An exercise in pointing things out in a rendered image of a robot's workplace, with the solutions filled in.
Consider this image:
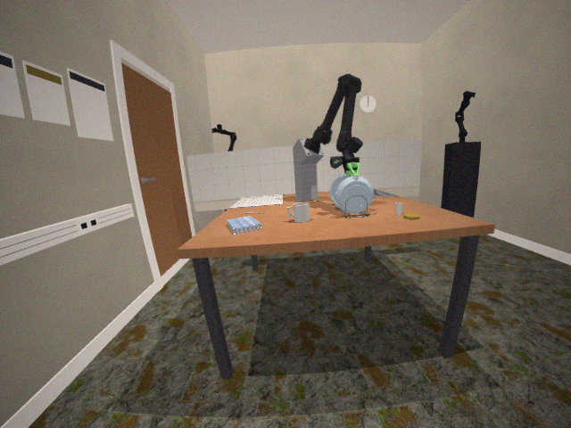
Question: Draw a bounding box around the white mug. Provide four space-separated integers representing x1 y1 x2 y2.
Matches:
286 202 310 222

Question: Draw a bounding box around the blue checkered towel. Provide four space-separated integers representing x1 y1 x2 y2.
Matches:
227 216 261 234

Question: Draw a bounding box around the white ribbed draining mat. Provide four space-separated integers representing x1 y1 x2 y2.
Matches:
230 194 283 209

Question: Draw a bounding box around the white tiled wall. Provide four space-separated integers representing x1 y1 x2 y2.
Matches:
186 140 421 211

